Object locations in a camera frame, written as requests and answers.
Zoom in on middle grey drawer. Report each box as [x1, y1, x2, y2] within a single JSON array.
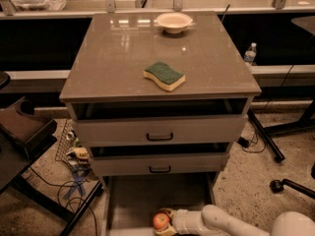
[[90, 153, 229, 176]]

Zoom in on black floor cable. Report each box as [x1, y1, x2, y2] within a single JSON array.
[[29, 165, 99, 236]]

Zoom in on green yellow sponge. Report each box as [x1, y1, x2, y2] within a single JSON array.
[[144, 62, 186, 91]]

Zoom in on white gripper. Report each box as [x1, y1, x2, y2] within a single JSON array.
[[155, 207, 205, 236]]

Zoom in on white bowl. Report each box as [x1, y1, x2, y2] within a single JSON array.
[[157, 13, 193, 34]]

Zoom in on dark brown chair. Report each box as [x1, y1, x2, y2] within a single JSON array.
[[0, 97, 101, 236]]

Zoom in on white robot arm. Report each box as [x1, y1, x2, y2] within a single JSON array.
[[153, 205, 315, 236]]

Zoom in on blue tape strips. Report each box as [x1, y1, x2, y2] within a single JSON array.
[[63, 171, 89, 200]]

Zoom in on black table leg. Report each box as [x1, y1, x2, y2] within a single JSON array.
[[247, 109, 285, 163]]

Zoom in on wire mesh basket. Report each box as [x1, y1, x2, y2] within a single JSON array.
[[55, 120, 76, 163]]

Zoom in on grey drawer cabinet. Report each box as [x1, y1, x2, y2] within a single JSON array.
[[60, 12, 260, 236]]

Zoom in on black office chair base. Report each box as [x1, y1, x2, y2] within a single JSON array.
[[269, 162, 315, 201]]

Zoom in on red apple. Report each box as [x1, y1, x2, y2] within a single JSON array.
[[153, 212, 170, 231]]

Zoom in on top grey drawer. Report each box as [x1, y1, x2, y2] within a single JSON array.
[[73, 116, 247, 147]]

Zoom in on clear plastic water bottle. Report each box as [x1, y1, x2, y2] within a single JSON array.
[[244, 42, 257, 66]]

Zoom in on open bottom grey drawer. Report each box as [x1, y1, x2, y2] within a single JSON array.
[[101, 172, 218, 236]]

